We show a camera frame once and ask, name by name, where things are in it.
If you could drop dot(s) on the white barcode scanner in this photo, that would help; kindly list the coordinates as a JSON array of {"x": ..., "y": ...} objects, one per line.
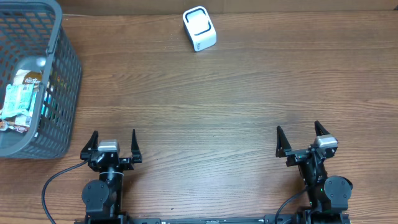
[{"x": 199, "y": 28}]

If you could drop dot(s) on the brown Pantene sachet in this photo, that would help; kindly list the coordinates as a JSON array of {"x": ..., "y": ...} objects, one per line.
[{"x": 27, "y": 77}]

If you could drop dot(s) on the teal snack packet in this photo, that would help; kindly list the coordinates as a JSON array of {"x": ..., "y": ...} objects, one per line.
[{"x": 18, "y": 100}]

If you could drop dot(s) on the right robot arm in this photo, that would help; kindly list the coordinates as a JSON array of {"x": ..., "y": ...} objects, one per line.
[{"x": 328, "y": 196}]

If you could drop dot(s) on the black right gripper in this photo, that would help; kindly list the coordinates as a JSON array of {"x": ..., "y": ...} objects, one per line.
[{"x": 303, "y": 154}]

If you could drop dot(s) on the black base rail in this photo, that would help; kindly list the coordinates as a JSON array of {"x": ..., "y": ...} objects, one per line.
[{"x": 267, "y": 219}]

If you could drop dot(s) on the yellow dish soap bottle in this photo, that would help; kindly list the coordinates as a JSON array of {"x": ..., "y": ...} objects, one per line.
[{"x": 35, "y": 64}]

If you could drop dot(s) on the white red wrapper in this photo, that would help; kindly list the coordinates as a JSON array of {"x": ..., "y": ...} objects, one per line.
[{"x": 20, "y": 123}]

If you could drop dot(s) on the grey plastic mesh basket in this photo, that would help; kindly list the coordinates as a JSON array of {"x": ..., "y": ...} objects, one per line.
[{"x": 34, "y": 28}]

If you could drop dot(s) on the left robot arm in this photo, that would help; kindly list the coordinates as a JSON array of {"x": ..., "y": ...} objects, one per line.
[{"x": 103, "y": 197}]

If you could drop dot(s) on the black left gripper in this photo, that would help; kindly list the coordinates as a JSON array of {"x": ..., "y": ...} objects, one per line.
[{"x": 128, "y": 165}]

